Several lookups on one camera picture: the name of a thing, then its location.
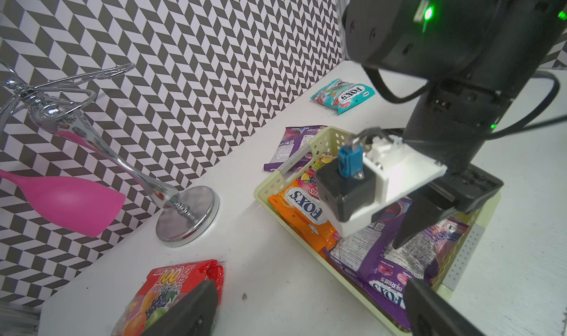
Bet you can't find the purple candy bag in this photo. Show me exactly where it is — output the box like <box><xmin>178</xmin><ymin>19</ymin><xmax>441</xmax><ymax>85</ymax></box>
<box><xmin>326</xmin><ymin>198</ymin><xmax>469</xmax><ymax>330</ymax></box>
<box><xmin>263</xmin><ymin>126</ymin><xmax>326</xmax><ymax>172</ymax></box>

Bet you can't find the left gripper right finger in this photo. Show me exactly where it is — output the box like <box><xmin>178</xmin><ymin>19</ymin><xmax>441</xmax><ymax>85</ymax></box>
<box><xmin>404</xmin><ymin>278</ymin><xmax>483</xmax><ymax>336</ymax></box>

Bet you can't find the red candy bag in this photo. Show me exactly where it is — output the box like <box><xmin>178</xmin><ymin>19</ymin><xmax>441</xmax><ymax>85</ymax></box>
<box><xmin>111</xmin><ymin>259</ymin><xmax>224</xmax><ymax>336</ymax></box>

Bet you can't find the pink orange candy bag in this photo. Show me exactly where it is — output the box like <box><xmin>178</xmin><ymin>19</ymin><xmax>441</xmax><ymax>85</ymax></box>
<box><xmin>268</xmin><ymin>154</ymin><xmax>340</xmax><ymax>256</ymax></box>

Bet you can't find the pink plastic wine glass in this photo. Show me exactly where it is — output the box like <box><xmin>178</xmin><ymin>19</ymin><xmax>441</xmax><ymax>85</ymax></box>
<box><xmin>1</xmin><ymin>170</ymin><xmax>126</xmax><ymax>237</ymax></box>

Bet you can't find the teal candy bag back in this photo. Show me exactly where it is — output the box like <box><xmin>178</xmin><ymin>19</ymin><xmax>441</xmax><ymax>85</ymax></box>
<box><xmin>311</xmin><ymin>79</ymin><xmax>376</xmax><ymax>115</ymax></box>

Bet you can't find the light green plastic basket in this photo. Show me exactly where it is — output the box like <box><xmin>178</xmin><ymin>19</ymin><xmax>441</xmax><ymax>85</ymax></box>
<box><xmin>254</xmin><ymin>127</ymin><xmax>501</xmax><ymax>335</ymax></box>

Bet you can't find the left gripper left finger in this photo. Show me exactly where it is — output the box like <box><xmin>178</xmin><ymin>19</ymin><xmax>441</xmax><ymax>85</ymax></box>
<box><xmin>141</xmin><ymin>280</ymin><xmax>219</xmax><ymax>336</ymax></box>

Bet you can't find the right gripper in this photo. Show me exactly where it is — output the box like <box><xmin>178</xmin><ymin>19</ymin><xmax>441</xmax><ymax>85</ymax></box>
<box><xmin>392</xmin><ymin>80</ymin><xmax>504</xmax><ymax>250</ymax></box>

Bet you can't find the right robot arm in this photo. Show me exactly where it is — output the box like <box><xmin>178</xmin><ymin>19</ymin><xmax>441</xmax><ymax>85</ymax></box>
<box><xmin>342</xmin><ymin>0</ymin><xmax>566</xmax><ymax>248</ymax></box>

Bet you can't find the chrome glass holder stand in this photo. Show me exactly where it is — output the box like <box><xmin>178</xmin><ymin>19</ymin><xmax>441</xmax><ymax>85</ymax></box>
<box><xmin>1</xmin><ymin>62</ymin><xmax>220</xmax><ymax>247</ymax></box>

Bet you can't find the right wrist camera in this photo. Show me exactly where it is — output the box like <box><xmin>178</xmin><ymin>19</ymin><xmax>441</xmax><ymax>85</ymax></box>
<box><xmin>311</xmin><ymin>127</ymin><xmax>447</xmax><ymax>237</ymax></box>

